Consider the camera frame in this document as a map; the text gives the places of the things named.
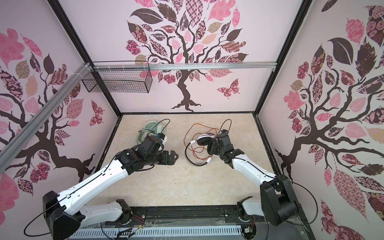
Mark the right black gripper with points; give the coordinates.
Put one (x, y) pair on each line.
(214, 145)

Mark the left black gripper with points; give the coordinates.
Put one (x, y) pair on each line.
(171, 160)

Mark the white black headphones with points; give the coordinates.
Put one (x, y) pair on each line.
(200, 145)

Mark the mint green headphones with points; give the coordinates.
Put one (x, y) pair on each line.
(152, 128)

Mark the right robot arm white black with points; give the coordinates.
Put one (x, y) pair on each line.
(277, 202)

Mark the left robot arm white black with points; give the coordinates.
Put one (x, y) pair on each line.
(68, 211)

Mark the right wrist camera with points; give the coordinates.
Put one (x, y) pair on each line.
(223, 132)

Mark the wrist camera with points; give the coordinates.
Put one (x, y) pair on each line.
(223, 132)
(162, 137)

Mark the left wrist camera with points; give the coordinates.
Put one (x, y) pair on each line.
(162, 137)

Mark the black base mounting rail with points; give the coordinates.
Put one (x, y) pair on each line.
(186, 214)

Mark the white slotted cable duct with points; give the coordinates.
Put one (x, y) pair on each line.
(157, 233)

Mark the black wire mesh basket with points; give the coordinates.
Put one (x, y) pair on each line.
(119, 77)

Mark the aluminium rail back wall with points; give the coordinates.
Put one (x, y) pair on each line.
(170, 67)

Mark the aluminium rail wall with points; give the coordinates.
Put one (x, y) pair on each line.
(170, 67)
(11, 150)

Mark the aluminium rail left wall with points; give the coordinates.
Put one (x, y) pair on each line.
(11, 150)

